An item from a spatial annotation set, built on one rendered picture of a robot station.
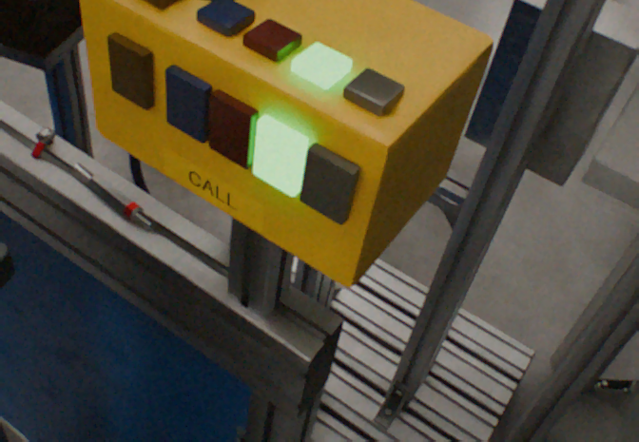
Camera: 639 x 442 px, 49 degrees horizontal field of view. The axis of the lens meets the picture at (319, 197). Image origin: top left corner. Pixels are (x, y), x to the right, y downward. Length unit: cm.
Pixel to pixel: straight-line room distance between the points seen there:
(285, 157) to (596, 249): 162
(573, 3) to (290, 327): 47
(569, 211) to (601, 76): 106
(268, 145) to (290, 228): 5
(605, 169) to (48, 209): 45
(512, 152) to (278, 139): 61
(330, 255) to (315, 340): 15
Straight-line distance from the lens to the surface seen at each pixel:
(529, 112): 83
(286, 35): 29
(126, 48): 31
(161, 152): 35
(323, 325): 45
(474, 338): 146
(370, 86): 27
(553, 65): 80
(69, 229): 55
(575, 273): 178
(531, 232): 182
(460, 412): 137
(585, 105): 91
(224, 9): 30
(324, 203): 28
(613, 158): 66
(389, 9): 33
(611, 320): 99
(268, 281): 42
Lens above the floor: 123
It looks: 46 degrees down
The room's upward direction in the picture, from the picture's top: 11 degrees clockwise
